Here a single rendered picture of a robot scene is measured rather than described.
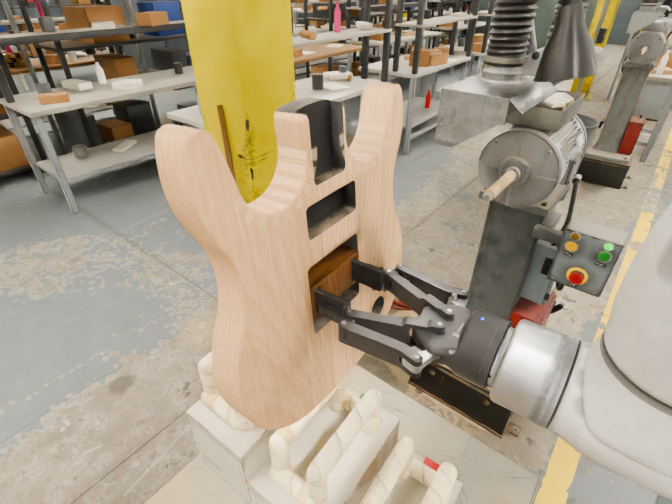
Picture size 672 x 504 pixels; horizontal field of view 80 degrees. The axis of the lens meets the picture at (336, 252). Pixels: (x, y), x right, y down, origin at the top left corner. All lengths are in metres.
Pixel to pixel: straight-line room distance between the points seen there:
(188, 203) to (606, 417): 0.37
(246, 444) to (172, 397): 1.57
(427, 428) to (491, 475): 0.15
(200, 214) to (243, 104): 1.24
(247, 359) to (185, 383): 1.92
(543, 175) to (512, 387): 1.04
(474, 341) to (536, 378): 0.06
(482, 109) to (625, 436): 0.83
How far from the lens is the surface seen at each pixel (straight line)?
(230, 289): 0.41
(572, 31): 1.13
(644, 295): 0.33
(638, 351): 0.35
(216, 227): 0.35
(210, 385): 0.78
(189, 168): 0.32
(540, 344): 0.42
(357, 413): 0.75
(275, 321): 0.44
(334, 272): 0.50
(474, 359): 0.42
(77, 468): 2.27
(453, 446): 0.99
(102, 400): 2.45
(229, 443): 0.78
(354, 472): 0.83
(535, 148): 1.38
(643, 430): 0.39
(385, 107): 0.54
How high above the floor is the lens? 1.76
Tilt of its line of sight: 34 degrees down
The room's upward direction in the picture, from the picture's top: straight up
